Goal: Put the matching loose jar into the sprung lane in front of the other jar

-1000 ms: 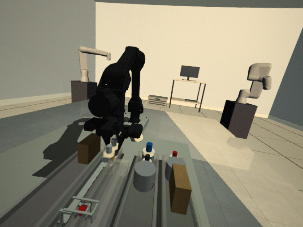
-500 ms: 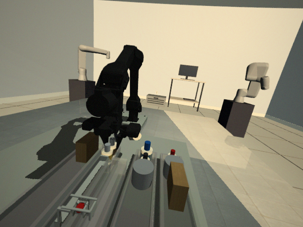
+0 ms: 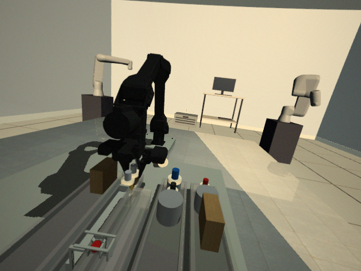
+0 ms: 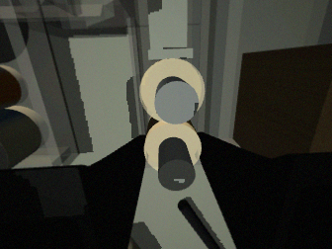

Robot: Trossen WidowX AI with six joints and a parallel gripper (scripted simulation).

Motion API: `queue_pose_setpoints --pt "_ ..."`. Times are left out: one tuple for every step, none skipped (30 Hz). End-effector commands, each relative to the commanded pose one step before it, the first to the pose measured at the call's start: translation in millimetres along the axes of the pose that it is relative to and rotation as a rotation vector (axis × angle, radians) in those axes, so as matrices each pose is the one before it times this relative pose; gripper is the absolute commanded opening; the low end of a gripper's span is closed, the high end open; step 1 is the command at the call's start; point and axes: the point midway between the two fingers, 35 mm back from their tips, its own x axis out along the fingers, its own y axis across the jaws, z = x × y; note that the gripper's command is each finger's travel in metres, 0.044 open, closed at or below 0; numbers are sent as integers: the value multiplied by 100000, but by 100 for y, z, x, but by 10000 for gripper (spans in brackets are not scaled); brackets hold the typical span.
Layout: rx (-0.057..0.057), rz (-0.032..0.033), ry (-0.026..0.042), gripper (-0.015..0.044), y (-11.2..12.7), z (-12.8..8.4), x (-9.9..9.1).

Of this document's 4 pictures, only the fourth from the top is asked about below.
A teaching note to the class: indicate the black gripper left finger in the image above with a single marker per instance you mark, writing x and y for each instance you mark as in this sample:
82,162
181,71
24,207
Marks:
102,197

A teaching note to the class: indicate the cream jar with blue label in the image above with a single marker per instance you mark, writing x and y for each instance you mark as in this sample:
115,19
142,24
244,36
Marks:
132,244

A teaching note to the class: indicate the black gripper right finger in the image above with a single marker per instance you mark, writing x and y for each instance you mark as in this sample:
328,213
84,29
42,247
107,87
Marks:
257,195

